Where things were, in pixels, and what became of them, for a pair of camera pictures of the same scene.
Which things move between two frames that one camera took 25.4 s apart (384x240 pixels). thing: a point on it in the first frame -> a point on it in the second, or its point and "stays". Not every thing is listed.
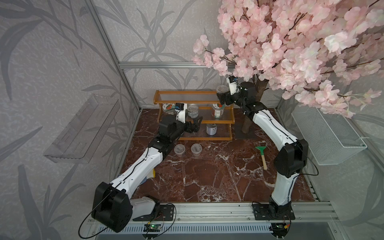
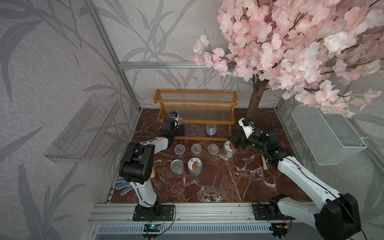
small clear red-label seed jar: [222, 89] -> [213, 149]
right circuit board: [279, 229] stays
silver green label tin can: [192, 110] -> [177, 166]
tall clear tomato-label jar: [169, 108] -> [195, 166]
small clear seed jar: [179, 150] stays
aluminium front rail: [311, 218] stays
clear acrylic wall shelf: [77, 142] stays
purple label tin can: [211, 129] stays
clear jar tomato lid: [218, 110] -> [229, 149]
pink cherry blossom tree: [328, 51] stays
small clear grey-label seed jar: [196, 149] stays
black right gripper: [221, 97] -> [237, 143]
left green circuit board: [152, 228] stays
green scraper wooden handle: [261, 149] stays
